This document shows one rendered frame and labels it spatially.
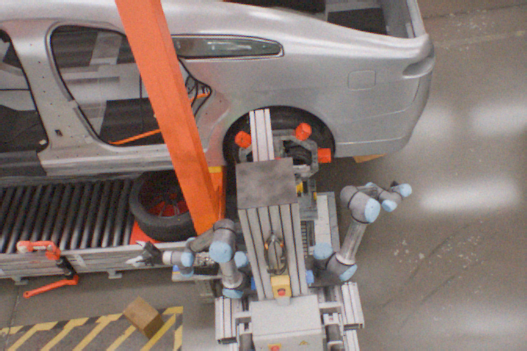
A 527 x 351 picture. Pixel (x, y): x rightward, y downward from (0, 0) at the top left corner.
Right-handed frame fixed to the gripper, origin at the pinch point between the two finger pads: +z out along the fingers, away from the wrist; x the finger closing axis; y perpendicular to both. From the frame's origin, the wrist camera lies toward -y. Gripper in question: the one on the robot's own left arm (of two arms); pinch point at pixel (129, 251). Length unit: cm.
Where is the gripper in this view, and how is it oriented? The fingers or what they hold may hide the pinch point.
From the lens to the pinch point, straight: 332.9
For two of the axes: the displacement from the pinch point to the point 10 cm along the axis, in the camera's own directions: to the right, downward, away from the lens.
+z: -9.8, -0.7, 1.9
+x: 1.9, -6.8, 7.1
